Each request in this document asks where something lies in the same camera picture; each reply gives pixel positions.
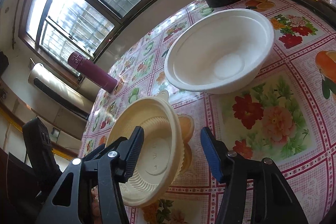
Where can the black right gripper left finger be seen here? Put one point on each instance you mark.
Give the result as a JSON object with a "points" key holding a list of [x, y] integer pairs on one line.
{"points": [[70, 200]]}

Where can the large cream plastic bowl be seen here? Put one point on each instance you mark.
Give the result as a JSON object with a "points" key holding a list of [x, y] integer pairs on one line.
{"points": [[162, 153]]}

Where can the white paper bowl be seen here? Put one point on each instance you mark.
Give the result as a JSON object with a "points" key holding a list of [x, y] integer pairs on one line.
{"points": [[221, 53]]}

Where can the white standing air conditioner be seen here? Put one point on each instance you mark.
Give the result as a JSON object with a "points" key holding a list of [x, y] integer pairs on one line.
{"points": [[57, 90]]}

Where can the floral plastic tablecloth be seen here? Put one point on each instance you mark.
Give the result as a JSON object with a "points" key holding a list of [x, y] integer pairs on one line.
{"points": [[287, 113]]}

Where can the magenta thermos bottle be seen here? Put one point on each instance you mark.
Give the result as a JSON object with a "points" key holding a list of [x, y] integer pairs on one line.
{"points": [[91, 71]]}

